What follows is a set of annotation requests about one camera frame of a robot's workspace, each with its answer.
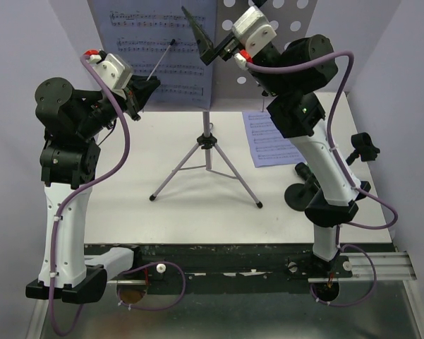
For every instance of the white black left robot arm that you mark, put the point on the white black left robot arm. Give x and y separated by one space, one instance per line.
72 118

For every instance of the black clip microphone stand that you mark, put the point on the black clip microphone stand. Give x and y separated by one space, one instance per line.
363 149

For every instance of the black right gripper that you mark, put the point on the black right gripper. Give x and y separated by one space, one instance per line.
224 50

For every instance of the aluminium front rail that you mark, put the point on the aluminium front rail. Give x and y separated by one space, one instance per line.
356 267

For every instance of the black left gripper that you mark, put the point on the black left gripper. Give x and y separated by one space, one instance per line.
137 92

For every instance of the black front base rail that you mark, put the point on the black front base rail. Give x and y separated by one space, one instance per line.
218 269

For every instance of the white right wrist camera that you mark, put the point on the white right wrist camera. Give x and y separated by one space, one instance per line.
253 31

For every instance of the lilac tripod music stand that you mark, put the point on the lilac tripod music stand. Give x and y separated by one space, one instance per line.
207 141

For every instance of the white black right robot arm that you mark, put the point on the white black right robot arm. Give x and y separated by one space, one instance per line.
291 78

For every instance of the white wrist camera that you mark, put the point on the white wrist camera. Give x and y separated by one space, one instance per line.
253 31
112 69

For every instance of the white sheet music page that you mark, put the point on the white sheet music page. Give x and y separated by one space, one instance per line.
267 146

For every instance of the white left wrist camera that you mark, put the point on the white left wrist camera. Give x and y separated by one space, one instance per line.
112 69

